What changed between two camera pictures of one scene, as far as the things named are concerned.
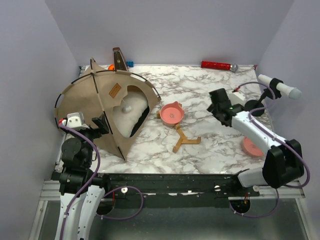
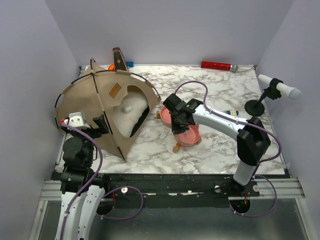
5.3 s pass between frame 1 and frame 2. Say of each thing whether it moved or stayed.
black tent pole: stayed
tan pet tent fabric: stayed
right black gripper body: moved
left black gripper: stayed
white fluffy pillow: stayed
